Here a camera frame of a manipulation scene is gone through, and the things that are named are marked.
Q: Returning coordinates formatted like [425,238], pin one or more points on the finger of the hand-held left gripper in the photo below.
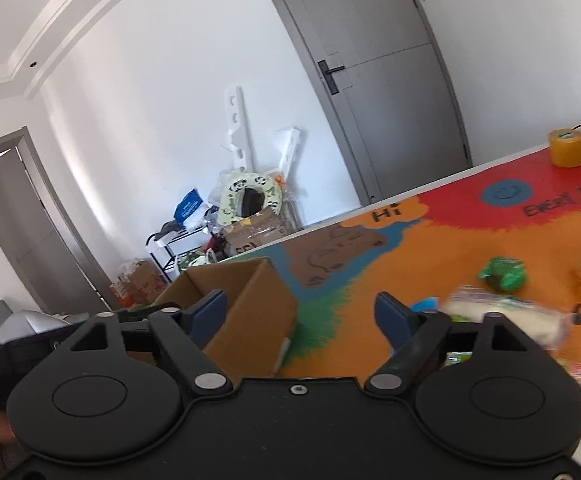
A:
[133,314]

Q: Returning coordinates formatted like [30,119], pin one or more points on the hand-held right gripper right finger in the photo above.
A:
[393,320]

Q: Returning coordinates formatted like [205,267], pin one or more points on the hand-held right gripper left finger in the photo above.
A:
[209,317]

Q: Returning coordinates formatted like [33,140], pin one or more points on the green snack packet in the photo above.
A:
[504,274]

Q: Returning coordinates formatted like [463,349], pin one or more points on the orange printed cardboard box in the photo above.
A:
[140,282]

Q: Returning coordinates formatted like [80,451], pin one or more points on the blue snack packet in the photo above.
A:
[425,305]

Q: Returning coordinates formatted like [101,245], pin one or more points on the grey sofa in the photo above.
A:
[15,322]

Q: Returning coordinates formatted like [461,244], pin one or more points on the colourful cartoon table mat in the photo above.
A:
[370,270]

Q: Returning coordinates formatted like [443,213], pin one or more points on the white plastic bag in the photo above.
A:
[204,257]

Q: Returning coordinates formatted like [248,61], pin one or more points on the black shoe rack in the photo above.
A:
[163,255]

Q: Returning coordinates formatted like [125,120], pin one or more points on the taped brown cardboard box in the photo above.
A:
[260,232]

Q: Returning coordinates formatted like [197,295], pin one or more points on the blue white bag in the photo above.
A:
[189,206]

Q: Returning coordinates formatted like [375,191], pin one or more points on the long white bread packet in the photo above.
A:
[510,312]

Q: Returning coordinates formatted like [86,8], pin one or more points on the panda print toilet seat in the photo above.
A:
[230,195]

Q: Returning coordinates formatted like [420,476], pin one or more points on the open grey interior door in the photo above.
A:
[30,220]

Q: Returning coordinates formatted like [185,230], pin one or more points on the white shelf boards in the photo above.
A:
[288,152]

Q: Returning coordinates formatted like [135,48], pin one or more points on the white holed plastic rack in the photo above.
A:
[238,125]

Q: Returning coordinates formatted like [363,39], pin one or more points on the yellow tape roll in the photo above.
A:
[566,150]

